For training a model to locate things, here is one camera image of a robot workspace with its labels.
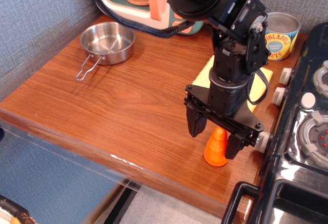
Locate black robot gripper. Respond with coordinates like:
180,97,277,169
184,76,264,159

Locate toy microwave oven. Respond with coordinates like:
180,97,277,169
91,0,206,35

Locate pineapple slices can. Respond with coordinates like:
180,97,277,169
265,12,301,61

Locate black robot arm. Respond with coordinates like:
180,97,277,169
167,0,270,159

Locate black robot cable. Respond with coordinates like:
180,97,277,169
84,0,195,39

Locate small steel pan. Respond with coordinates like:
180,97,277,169
75,22,136,81

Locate orange toy carrot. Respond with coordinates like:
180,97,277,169
204,127,229,167

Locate black toy stove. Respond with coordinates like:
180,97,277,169
222,23,327,223

